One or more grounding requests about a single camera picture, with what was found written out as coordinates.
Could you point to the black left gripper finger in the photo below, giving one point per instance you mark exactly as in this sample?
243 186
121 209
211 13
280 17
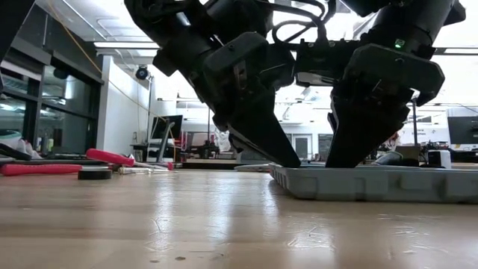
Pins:
265 127
239 143

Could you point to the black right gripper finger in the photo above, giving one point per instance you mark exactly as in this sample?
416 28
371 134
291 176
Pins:
366 123

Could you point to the grey plastic tool case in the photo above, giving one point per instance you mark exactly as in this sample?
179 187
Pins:
373 185

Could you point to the black tape roll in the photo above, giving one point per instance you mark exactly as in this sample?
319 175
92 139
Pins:
94 174

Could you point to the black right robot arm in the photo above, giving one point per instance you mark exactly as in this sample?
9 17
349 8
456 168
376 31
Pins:
411 22

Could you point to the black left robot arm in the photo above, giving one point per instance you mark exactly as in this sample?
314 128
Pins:
168 30

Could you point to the white banner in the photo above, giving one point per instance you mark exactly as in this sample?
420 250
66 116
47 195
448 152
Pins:
221 141

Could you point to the grey box with green lights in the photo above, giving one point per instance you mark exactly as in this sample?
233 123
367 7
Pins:
254 157

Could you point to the person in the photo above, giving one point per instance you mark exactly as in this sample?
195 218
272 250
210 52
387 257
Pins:
393 143

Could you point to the black monitor on stand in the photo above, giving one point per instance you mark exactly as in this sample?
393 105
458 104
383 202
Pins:
160 127

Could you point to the white box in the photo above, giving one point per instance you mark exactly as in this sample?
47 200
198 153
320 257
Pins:
440 158

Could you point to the white cloth bundle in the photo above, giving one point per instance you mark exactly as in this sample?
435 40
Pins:
15 143

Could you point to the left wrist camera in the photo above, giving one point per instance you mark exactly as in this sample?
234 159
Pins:
280 67

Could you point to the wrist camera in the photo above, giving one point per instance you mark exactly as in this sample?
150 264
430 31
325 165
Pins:
321 60
280 67

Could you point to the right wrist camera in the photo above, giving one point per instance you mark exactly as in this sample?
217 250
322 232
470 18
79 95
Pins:
321 60

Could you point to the black round wall camera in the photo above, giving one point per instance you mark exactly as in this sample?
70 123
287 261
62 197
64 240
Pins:
142 73

